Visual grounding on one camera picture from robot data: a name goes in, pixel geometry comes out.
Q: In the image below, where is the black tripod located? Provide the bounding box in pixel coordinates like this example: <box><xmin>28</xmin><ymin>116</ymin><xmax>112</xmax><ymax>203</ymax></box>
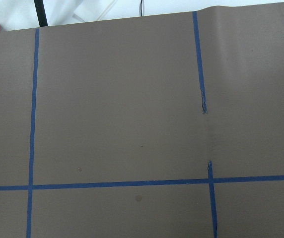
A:
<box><xmin>34</xmin><ymin>0</ymin><xmax>48</xmax><ymax>27</ymax></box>

